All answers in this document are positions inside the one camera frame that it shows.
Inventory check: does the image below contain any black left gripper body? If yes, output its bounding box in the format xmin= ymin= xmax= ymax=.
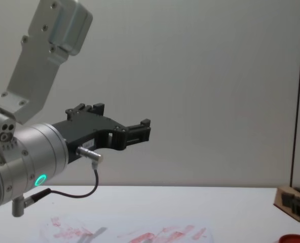
xmin=51 ymin=113 xmax=121 ymax=164

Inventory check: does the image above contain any brown wooden box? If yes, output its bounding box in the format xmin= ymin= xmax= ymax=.
xmin=273 ymin=186 xmax=300 ymax=223

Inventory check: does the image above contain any red round lid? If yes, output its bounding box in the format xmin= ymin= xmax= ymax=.
xmin=278 ymin=234 xmax=300 ymax=243

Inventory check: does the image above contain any white table cloth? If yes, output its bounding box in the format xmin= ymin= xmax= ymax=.
xmin=0 ymin=186 xmax=300 ymax=243

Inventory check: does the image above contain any grey slim tool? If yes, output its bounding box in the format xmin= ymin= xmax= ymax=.
xmin=81 ymin=226 xmax=108 ymax=243

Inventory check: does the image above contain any thin dark wrist cable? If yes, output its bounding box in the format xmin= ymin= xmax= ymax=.
xmin=12 ymin=146 xmax=104 ymax=218

